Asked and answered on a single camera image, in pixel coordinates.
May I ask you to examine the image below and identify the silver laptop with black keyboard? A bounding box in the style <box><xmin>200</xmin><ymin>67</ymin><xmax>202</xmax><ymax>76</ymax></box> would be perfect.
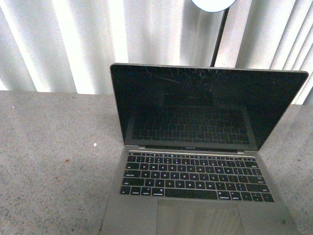
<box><xmin>101</xmin><ymin>64</ymin><xmax>308</xmax><ymax>235</ymax></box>

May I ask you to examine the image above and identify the blue desk lamp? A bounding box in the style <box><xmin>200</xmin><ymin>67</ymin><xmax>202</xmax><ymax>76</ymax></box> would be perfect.
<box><xmin>191</xmin><ymin>0</ymin><xmax>236</xmax><ymax>67</ymax></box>

